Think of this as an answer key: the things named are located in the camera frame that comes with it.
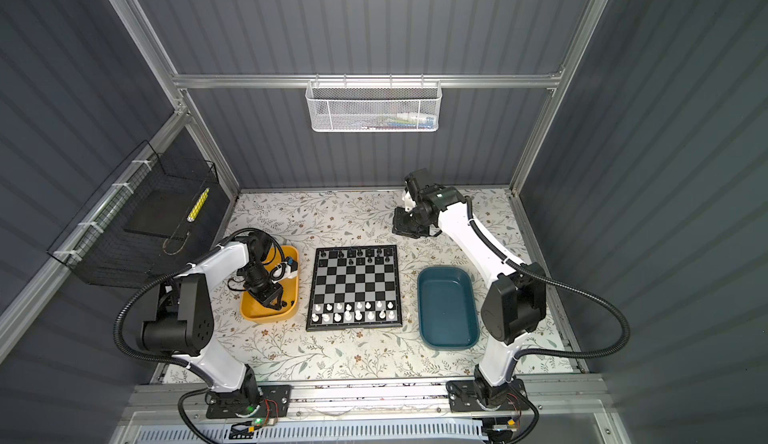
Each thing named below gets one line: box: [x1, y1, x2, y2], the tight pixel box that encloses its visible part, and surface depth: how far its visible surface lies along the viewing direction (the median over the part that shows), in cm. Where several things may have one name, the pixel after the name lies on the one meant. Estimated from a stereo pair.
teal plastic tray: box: [417, 266, 480, 351], surface depth 88 cm
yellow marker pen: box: [186, 187, 211, 223], surface depth 80 cm
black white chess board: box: [306, 245, 403, 332], surface depth 93 cm
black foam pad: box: [123, 188, 203, 240], surface depth 77 cm
